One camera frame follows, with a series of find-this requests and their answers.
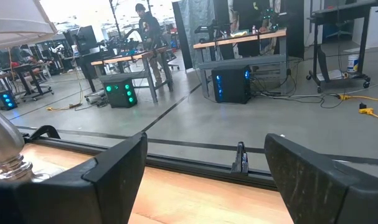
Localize black office chair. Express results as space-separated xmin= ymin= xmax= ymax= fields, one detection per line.
xmin=20 ymin=62 xmax=55 ymax=102

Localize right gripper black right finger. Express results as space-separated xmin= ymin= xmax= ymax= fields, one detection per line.
xmin=265 ymin=133 xmax=378 ymax=224

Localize black partition panel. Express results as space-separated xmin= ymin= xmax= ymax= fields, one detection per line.
xmin=280 ymin=0 xmax=305 ymax=60

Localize table lamp white shade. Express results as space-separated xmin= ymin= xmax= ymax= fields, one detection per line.
xmin=0 ymin=0 xmax=65 ymax=183

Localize black frame bracket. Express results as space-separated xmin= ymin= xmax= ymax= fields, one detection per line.
xmin=29 ymin=124 xmax=61 ymax=141
xmin=231 ymin=141 xmax=249 ymax=174

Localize black monitor on stand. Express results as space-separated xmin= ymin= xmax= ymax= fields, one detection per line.
xmin=63 ymin=25 xmax=101 ymax=93

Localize grey curtain partition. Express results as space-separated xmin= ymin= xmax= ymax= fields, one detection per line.
xmin=172 ymin=0 xmax=217 ymax=71

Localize white bucket blue label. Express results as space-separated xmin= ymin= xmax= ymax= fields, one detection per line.
xmin=346 ymin=54 xmax=360 ymax=73

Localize black computer blue lights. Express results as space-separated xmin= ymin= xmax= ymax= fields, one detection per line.
xmin=0 ymin=90 xmax=18 ymax=111
xmin=210 ymin=65 xmax=252 ymax=105

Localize person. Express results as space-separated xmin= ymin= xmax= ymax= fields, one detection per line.
xmin=7 ymin=46 xmax=48 ymax=91
xmin=135 ymin=2 xmax=164 ymax=86
xmin=229 ymin=0 xmax=283 ymax=57

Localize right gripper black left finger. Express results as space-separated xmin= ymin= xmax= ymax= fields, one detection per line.
xmin=0 ymin=133 xmax=148 ymax=224

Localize wooden-top workbench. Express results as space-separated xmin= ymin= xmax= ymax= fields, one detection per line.
xmin=193 ymin=28 xmax=289 ymax=96
xmin=90 ymin=46 xmax=174 ymax=103

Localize black floor cables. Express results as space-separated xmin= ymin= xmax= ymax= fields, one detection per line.
xmin=250 ymin=73 xmax=347 ymax=110

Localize black computer green lights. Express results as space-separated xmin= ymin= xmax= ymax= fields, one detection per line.
xmin=103 ymin=77 xmax=138 ymax=109

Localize black rolling desk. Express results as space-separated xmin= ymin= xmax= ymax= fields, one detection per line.
xmin=306 ymin=0 xmax=378 ymax=93

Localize yellow extension cord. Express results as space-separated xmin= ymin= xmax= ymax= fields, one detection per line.
xmin=338 ymin=94 xmax=378 ymax=123

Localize yellow floor cord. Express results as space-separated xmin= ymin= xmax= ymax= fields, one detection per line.
xmin=46 ymin=60 xmax=83 ymax=112

